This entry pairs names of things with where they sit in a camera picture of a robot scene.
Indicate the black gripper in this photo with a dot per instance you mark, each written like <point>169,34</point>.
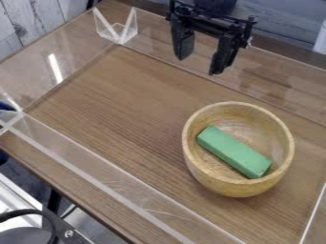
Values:
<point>210,17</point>

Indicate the brown wooden bowl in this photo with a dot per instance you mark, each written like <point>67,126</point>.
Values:
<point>257,127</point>

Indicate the green rectangular block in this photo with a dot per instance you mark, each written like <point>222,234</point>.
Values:
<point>234,152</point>

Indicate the black table leg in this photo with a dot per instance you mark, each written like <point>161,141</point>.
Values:
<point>54,201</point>

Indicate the clear acrylic enclosure wall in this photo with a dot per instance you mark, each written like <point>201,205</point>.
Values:
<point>100,99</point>

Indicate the black table clamp bracket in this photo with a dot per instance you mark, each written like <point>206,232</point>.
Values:
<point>67,234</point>

